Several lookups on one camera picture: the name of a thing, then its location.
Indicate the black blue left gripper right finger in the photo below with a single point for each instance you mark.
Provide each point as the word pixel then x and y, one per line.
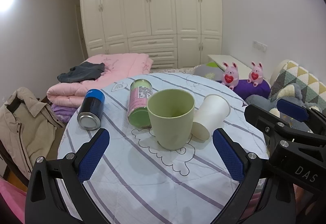
pixel 261 196

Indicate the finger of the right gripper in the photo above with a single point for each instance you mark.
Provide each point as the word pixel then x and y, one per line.
pixel 269 123
pixel 311 117

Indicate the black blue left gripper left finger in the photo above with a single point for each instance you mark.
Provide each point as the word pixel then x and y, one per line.
pixel 44 201

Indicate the light green plastic cup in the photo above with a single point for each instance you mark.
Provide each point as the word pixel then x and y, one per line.
pixel 171 113

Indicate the white paper cup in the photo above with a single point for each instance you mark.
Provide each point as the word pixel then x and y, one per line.
pixel 210 116

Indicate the grey plush toy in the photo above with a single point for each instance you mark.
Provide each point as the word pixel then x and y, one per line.
pixel 290 93

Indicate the pink bag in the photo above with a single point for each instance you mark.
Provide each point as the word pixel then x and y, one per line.
pixel 14 198

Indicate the purple cushion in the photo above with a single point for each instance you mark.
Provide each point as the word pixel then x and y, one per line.
pixel 245 89

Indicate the right pink bunny plush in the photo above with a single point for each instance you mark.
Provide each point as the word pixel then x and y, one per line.
pixel 256 75

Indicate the pink bunny plush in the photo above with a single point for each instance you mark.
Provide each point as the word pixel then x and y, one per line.
pixel 230 76
pixel 256 75

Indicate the white board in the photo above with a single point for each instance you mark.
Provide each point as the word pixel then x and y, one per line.
pixel 243 70

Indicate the left pink bunny plush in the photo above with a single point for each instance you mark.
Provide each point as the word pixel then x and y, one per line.
pixel 230 76

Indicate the beige jacket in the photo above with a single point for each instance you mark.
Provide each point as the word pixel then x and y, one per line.
pixel 29 129

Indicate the purple fuzzy blanket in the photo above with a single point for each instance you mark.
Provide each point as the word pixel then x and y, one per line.
pixel 63 113

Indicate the grey green pillow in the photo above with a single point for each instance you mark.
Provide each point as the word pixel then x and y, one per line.
pixel 209 71

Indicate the blue black metal can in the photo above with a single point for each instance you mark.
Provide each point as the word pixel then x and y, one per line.
pixel 91 111

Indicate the dark grey garment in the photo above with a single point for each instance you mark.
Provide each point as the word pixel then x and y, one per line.
pixel 86 71

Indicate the pink green tin can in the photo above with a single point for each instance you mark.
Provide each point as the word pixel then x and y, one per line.
pixel 140 92

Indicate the pink folded quilt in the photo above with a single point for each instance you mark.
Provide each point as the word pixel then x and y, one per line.
pixel 117 67

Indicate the cream white wardrobe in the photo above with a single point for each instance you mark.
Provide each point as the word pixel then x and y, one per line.
pixel 174 33

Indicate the white wall socket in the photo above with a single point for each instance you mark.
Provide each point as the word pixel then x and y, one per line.
pixel 259 46

